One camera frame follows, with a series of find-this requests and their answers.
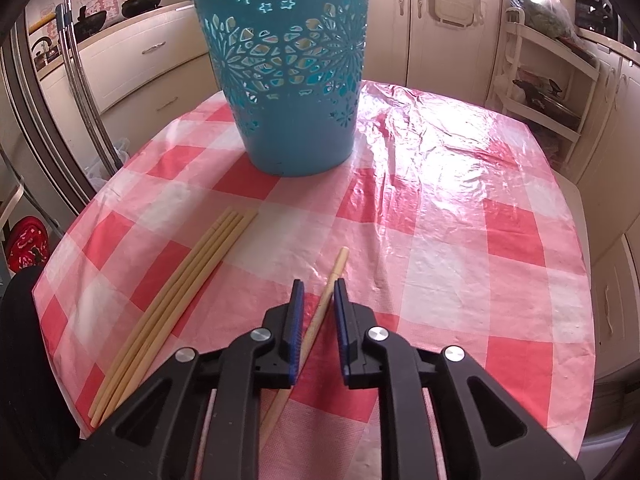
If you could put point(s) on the red white checkered tablecloth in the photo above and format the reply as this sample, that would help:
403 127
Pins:
450 260

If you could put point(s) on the person's left leg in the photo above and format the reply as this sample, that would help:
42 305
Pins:
30 385

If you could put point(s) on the red round patterned toy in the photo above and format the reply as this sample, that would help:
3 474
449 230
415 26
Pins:
27 247

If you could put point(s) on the dark cooking pot with lid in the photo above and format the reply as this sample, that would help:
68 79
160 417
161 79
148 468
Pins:
550 107

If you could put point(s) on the single bamboo chopstick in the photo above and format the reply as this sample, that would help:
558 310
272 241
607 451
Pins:
336 270

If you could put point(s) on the dark kettle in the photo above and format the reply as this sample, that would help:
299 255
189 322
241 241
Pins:
41 50

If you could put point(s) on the white hanging bag holder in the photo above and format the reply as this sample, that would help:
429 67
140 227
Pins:
447 0

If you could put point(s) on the black wok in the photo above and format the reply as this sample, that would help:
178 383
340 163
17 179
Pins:
92 22

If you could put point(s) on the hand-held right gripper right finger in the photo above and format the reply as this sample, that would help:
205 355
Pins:
341 330

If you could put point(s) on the plastic bag of greens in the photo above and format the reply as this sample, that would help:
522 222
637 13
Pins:
542 10

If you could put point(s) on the bundle of bamboo chopsticks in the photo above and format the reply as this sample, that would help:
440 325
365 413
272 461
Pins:
205 270

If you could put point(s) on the blue perforated plastic basket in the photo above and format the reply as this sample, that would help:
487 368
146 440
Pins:
295 125

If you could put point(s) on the grey sliding door frame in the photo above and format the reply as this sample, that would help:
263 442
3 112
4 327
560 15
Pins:
30 110

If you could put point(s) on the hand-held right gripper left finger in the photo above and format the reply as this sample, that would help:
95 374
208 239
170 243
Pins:
295 330

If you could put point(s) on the white rolling cart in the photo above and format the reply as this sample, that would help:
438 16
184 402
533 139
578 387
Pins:
505 75

